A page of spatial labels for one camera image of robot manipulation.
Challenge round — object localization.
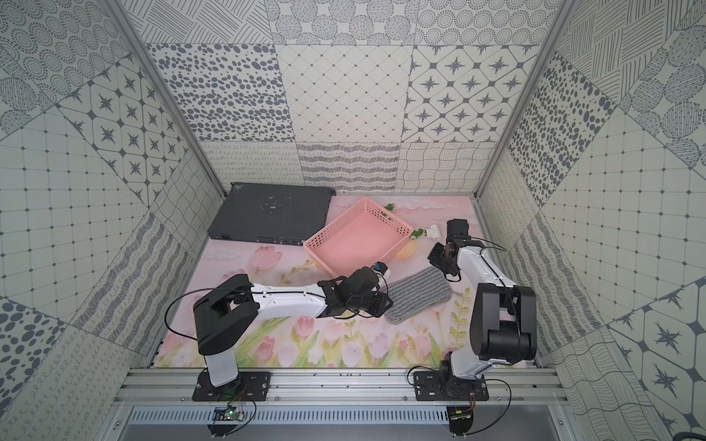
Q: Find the grey striped square dishcloth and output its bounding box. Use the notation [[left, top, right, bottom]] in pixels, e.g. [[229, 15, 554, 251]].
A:
[[384, 268, 453, 325]]

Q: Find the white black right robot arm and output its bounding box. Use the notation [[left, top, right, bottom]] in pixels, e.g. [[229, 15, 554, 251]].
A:
[[428, 238, 538, 386]]

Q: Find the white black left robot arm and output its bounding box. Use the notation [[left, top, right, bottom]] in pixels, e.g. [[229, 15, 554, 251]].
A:
[[193, 262, 393, 387]]

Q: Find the green white pipe valve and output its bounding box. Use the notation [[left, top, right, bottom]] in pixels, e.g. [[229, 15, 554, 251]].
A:
[[410, 224, 441, 241]]

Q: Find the pink perforated plastic basket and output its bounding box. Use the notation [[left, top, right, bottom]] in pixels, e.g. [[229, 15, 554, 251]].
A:
[[303, 198, 414, 277]]

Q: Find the pink floral table mat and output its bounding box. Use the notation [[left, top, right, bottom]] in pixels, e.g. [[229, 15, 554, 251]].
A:
[[153, 194, 531, 369]]

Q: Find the small green circuit board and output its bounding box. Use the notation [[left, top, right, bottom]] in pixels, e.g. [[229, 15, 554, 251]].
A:
[[213, 407, 246, 424]]

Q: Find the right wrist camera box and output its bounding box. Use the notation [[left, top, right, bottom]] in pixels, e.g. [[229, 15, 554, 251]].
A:
[[446, 219, 470, 242]]

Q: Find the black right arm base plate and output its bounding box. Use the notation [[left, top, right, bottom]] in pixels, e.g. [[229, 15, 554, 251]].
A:
[[409, 369, 489, 402]]

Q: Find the dark grey network switch box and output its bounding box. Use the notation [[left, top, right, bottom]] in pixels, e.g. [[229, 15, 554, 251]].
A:
[[208, 182, 336, 246]]

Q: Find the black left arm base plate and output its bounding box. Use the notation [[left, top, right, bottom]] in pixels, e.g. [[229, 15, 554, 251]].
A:
[[192, 370, 271, 402]]

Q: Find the black right base cable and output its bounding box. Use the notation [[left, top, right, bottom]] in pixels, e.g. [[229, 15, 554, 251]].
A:
[[462, 377, 513, 437]]

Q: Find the aluminium front rail frame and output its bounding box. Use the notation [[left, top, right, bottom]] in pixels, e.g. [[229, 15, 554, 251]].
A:
[[99, 367, 581, 440]]

